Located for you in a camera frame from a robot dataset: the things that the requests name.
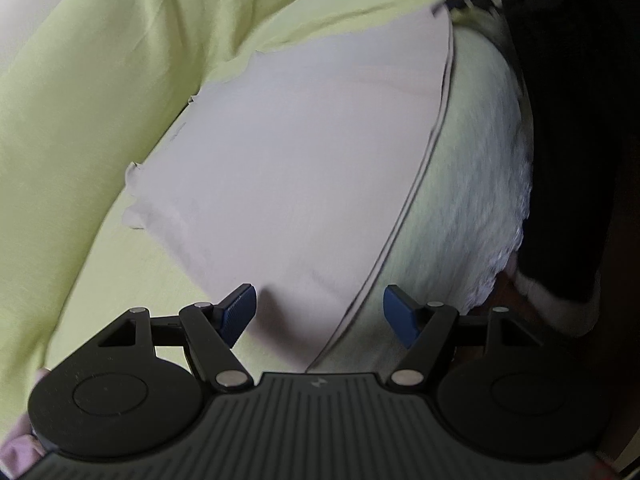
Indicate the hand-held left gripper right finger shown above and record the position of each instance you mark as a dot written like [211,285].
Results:
[399,312]

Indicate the white fluffy blanket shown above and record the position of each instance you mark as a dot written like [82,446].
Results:
[475,185]

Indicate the pale lilac garment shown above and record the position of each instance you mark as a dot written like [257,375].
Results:
[300,175]

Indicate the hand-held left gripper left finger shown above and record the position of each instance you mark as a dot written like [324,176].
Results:
[239,310]

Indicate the person's black pants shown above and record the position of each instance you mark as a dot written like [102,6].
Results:
[570,135]

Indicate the light green sofa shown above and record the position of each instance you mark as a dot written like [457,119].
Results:
[100,110]

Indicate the pale pink cloth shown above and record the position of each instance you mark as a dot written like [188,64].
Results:
[17,450]

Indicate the person's white sock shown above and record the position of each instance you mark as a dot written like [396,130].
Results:
[555,310]

